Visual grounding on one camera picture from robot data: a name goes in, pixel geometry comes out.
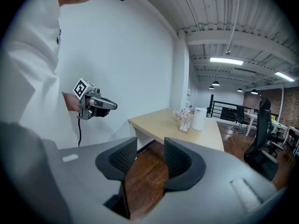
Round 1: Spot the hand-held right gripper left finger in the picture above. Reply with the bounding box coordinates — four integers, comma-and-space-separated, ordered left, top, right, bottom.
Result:
95, 136, 138, 219

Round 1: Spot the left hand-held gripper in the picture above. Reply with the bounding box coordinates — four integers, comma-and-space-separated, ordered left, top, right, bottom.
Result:
73, 77, 118, 121

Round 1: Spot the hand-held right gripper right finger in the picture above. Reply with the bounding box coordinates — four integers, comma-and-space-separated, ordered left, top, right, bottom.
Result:
164, 137, 206, 192

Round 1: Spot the clear acrylic card holder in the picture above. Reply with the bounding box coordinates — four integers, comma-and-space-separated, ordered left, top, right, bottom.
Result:
179, 115, 193, 134

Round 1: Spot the white printed card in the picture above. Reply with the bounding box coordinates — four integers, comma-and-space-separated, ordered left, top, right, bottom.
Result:
180, 116, 192, 132

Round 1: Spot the person's left forearm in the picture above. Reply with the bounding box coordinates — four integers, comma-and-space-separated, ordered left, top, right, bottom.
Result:
61, 91, 82, 113

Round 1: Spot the person's left hand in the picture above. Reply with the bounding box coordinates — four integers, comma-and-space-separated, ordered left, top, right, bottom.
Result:
85, 97, 97, 109

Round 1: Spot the light wooden desk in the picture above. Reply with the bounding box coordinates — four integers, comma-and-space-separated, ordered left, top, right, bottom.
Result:
128, 108, 225, 153

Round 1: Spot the white cylindrical container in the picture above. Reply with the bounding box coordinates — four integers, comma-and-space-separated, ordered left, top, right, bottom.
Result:
191, 107, 207, 131

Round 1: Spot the pink flower bouquet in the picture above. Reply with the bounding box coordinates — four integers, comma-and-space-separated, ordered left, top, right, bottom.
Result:
172, 107, 192, 123

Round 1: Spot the black metal railing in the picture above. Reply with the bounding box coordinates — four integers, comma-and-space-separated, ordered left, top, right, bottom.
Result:
206, 94, 279, 126

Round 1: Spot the black low-back office chair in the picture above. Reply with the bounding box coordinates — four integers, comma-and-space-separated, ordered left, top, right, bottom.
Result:
231, 105, 249, 134

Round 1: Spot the black high-back office chair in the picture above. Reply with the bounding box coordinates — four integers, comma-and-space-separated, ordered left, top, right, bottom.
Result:
243, 98, 285, 182

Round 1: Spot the person's white shirt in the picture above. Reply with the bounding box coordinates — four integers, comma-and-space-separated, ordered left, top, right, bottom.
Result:
0, 0, 81, 150

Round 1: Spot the white table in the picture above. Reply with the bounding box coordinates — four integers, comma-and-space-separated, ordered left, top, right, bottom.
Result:
242, 111, 260, 137

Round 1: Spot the white desk with clutter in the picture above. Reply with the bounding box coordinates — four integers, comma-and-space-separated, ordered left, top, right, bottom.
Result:
270, 119, 299, 157

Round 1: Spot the long ceiling light panel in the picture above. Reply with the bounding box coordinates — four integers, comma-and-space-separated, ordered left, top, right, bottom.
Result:
209, 57, 244, 66
274, 71, 295, 83

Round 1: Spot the white ceiling pipe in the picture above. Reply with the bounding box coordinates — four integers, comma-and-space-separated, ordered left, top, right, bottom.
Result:
225, 0, 242, 56

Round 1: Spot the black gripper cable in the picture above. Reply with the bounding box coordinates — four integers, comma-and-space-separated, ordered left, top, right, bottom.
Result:
77, 118, 83, 148

